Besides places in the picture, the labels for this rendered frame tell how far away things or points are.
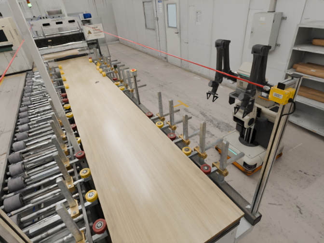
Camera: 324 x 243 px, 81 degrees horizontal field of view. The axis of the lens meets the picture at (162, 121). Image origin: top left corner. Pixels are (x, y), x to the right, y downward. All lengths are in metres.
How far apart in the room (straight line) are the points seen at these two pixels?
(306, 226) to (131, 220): 1.82
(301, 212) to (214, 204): 1.46
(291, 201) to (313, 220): 0.24
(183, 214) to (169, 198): 0.14
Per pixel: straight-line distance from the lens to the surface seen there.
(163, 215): 1.30
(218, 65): 2.14
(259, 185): 1.37
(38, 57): 1.65
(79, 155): 1.86
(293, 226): 2.53
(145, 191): 1.41
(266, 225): 2.43
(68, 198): 1.52
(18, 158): 2.36
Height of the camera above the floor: 2.02
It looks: 33 degrees down
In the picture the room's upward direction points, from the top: 6 degrees counter-clockwise
